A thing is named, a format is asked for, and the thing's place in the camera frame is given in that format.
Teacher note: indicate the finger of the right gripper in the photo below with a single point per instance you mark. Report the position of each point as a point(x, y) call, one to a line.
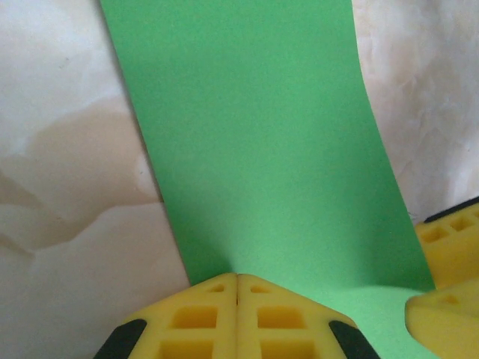
point(445, 321)
point(453, 247)

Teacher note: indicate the green paper sheet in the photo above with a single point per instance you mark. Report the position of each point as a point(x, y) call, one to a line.
point(243, 149)

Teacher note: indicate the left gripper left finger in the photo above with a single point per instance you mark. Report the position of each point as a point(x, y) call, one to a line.
point(187, 321)

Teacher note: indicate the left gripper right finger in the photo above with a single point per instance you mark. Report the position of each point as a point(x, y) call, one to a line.
point(284, 321)

